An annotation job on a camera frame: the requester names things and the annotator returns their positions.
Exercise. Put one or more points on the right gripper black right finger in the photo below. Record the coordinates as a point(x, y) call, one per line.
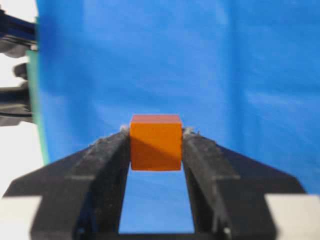
point(227, 190)

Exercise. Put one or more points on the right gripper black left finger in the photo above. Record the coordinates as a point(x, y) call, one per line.
point(72, 198)

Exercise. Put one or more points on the orange cube block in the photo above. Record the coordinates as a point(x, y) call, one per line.
point(156, 142)

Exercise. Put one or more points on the blue table cloth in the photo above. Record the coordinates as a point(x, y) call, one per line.
point(244, 73)

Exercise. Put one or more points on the green table edge mat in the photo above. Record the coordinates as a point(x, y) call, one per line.
point(35, 100)

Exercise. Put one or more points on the dark background equipment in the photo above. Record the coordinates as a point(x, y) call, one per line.
point(17, 36)

